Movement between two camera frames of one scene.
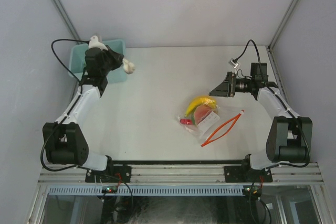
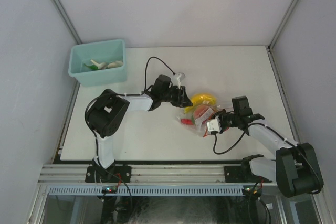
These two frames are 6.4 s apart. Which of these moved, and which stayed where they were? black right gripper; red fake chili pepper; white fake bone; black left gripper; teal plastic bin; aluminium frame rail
Moved: black left gripper; white fake bone; black right gripper
Stayed: teal plastic bin; red fake chili pepper; aluminium frame rail
